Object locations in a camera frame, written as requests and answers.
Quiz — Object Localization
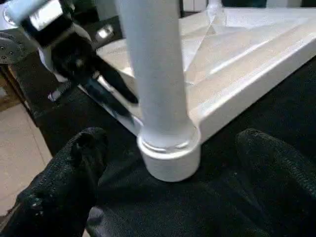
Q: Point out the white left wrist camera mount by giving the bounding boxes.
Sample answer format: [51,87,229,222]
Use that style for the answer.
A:
[2,0,93,83]

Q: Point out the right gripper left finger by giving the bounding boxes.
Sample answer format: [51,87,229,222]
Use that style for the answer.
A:
[0,127,110,237]

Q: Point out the black work mat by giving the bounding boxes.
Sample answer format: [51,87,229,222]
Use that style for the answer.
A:
[9,14,316,237]

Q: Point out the white plastic table top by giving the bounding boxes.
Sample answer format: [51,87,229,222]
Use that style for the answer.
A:
[79,6,316,183]

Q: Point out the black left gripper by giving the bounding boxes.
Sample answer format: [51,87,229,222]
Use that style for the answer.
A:
[48,34,139,126]

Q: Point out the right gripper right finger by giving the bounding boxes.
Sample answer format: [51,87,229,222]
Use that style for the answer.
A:
[234,128,316,237]

